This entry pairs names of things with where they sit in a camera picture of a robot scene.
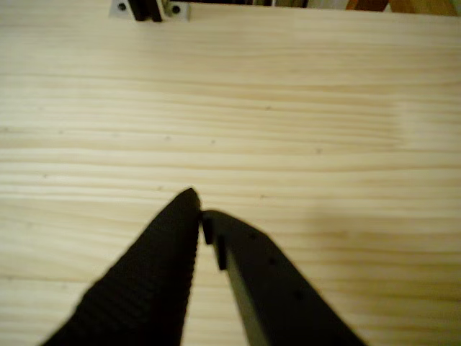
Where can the brown wooden furniture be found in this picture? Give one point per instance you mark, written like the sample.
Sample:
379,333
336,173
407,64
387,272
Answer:
414,6

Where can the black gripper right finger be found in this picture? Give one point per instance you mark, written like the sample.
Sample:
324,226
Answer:
281,299

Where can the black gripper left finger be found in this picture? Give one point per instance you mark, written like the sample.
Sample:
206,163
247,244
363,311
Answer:
144,281

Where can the silver metal bracket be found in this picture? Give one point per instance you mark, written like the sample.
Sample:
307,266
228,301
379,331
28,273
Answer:
178,12

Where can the black camera pole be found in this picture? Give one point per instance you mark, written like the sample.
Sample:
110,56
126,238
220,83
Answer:
146,9

